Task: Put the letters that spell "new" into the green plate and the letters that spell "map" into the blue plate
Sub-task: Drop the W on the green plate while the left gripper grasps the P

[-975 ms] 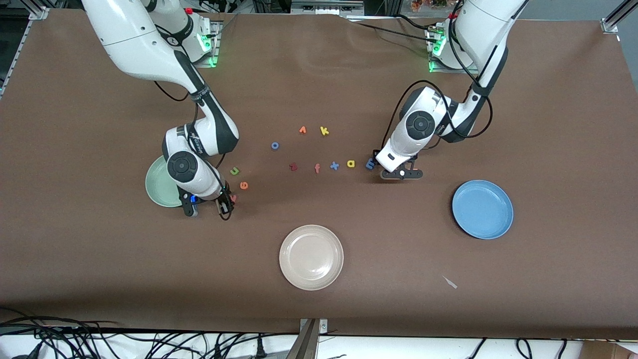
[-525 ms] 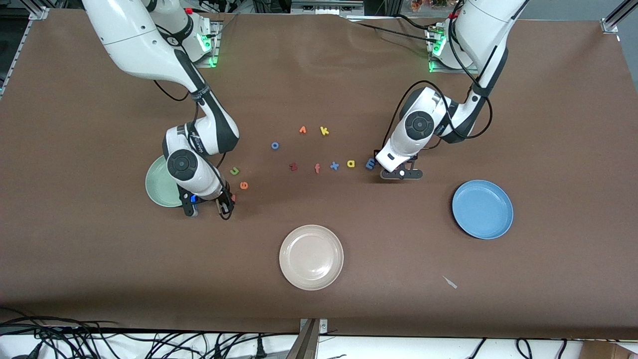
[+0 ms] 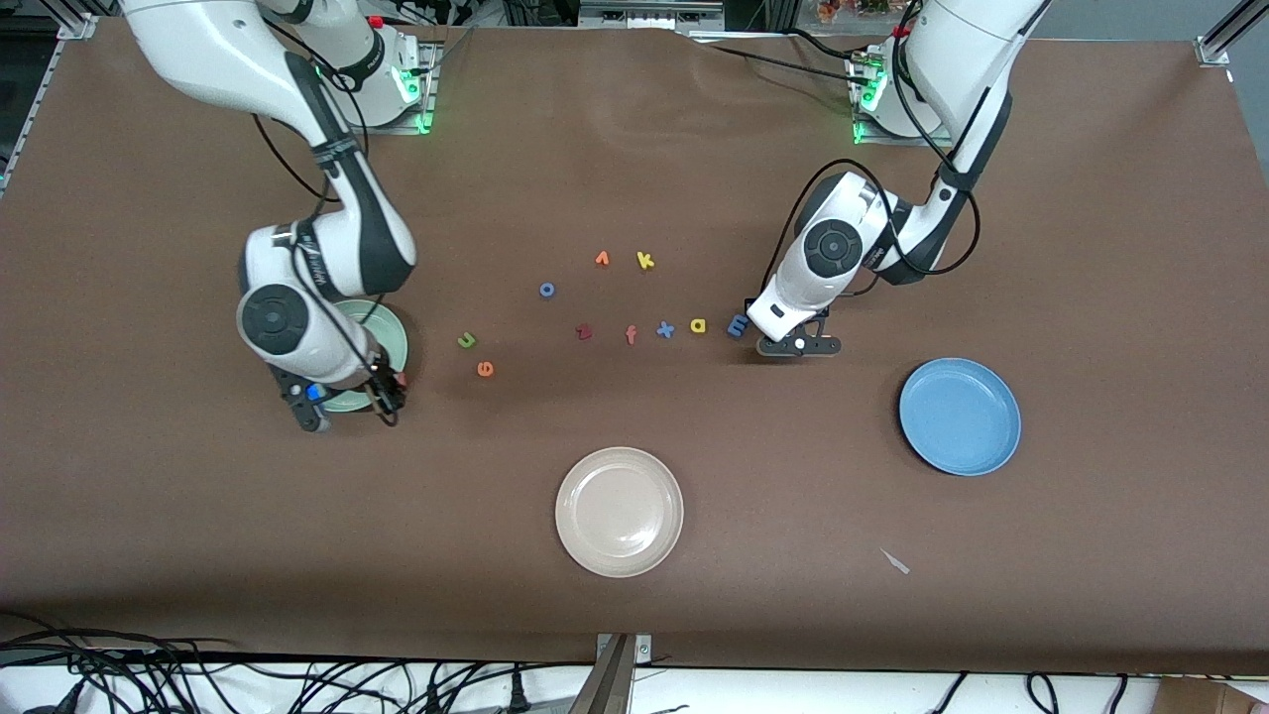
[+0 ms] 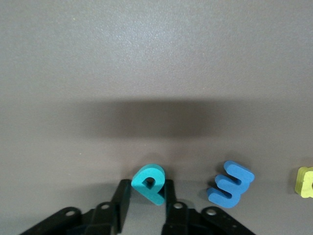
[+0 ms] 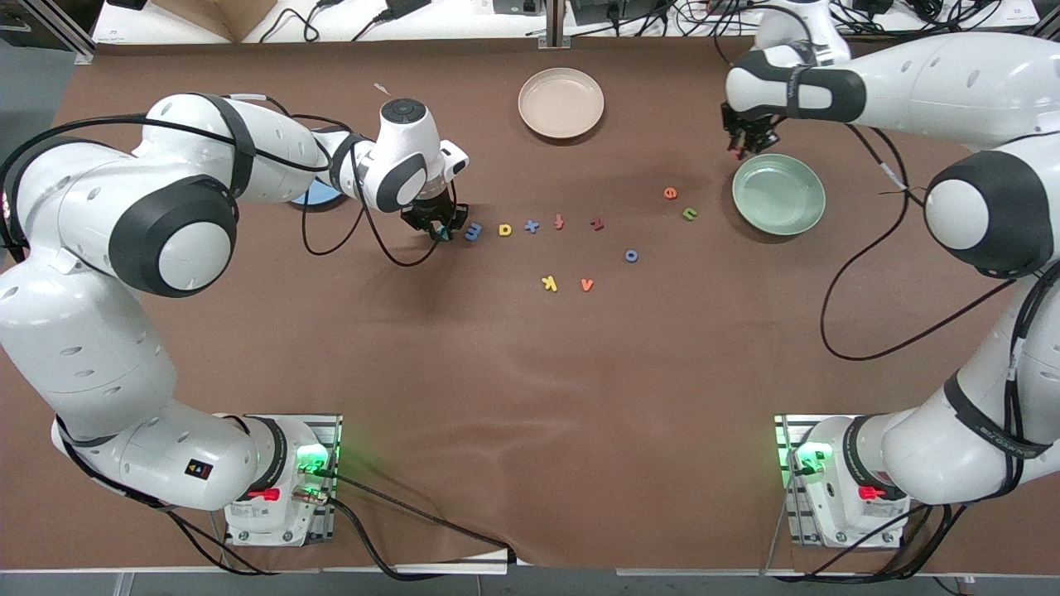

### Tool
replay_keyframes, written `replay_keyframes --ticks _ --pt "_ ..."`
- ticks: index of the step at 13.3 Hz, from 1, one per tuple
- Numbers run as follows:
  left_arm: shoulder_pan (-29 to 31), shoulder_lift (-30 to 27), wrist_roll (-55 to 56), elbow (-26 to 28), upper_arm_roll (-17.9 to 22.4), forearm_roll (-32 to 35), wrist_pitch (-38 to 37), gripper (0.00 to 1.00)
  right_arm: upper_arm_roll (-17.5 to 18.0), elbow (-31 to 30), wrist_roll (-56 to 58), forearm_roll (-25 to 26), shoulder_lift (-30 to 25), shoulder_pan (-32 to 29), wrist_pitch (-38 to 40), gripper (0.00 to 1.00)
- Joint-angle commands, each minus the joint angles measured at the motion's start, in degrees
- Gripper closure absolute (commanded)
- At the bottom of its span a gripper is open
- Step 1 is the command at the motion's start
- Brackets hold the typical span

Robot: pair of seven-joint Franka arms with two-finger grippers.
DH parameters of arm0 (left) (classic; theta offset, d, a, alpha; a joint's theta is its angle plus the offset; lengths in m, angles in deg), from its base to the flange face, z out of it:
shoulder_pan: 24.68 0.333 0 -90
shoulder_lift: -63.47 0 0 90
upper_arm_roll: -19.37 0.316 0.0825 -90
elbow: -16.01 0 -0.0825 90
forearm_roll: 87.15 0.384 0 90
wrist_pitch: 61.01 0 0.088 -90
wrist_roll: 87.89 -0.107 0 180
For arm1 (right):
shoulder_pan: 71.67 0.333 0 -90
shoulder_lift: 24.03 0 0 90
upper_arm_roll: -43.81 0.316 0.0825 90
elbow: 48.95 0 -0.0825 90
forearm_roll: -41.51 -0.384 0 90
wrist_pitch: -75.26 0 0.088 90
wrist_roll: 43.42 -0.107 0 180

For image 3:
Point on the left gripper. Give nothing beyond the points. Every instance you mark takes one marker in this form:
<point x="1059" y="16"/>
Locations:
<point x="749" y="302"/>

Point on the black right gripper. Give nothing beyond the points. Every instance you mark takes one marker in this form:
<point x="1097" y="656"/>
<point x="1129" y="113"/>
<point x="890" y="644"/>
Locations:
<point x="384" y="393"/>

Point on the blue letter m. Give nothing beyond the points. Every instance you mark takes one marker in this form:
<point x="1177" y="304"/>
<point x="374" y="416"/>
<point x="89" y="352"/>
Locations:
<point x="736" y="325"/>

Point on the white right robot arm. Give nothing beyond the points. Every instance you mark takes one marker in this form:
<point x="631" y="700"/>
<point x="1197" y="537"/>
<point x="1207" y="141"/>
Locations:
<point x="198" y="40"/>

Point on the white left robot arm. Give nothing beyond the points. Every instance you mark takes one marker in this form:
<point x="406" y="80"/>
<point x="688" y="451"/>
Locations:
<point x="981" y="50"/>

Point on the light green plastic plate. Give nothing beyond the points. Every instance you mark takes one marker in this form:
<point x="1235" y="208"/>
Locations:
<point x="392" y="342"/>

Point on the brown table cover sheet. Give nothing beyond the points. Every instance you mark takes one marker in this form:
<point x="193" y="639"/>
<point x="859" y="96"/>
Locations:
<point x="634" y="149"/>

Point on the blue plastic plate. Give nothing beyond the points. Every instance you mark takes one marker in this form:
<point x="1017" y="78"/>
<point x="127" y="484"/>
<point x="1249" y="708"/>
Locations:
<point x="960" y="416"/>

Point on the beige plastic plate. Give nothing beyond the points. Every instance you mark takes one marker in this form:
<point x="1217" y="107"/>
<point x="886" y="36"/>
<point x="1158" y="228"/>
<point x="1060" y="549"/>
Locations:
<point x="620" y="513"/>

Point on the white paper scrap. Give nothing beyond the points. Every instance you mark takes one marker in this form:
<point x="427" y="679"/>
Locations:
<point x="897" y="563"/>

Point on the grey metal box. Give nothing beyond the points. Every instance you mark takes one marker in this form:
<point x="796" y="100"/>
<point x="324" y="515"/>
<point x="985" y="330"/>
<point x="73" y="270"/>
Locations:
<point x="644" y="15"/>

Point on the colourful toy pile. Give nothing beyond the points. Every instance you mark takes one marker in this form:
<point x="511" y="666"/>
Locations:
<point x="853" y="10"/>

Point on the cardboard box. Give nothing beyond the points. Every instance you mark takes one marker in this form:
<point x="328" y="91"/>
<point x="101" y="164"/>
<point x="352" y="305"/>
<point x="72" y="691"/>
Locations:
<point x="1210" y="699"/>

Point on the metal corner bracket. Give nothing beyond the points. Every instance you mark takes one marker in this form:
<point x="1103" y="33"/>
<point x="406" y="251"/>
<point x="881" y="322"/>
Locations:
<point x="643" y="650"/>

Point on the aluminium frame post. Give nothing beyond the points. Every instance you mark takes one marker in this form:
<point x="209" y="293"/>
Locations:
<point x="607" y="684"/>

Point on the aluminium frame profile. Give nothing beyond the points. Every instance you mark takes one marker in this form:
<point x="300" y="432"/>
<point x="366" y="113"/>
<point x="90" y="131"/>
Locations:
<point x="47" y="89"/>
<point x="1214" y="48"/>

